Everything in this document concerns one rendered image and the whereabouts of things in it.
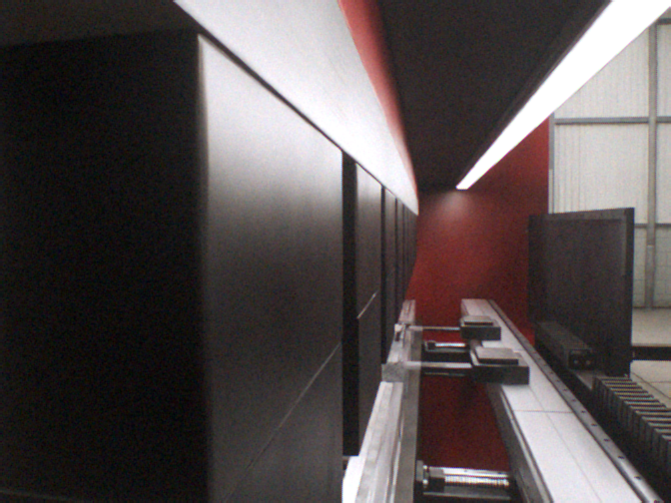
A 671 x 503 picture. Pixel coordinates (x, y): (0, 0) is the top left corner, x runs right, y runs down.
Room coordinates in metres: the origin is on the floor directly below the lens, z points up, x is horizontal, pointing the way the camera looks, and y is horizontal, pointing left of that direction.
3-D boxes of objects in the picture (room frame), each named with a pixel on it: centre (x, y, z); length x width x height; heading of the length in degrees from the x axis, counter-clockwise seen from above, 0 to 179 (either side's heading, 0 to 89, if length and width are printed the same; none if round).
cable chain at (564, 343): (1.25, -0.54, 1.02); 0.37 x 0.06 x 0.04; 170
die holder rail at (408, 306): (2.07, -0.28, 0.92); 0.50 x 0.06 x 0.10; 170
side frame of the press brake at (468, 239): (2.45, -0.52, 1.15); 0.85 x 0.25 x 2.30; 80
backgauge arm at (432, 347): (1.90, -0.64, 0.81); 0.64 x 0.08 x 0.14; 80
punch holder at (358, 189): (0.37, 0.02, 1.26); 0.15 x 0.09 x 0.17; 170
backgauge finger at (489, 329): (1.50, -0.34, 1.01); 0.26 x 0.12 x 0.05; 80
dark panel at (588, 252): (1.67, -0.73, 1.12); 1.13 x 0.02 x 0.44; 170
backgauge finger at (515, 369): (1.10, -0.27, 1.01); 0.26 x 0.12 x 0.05; 80
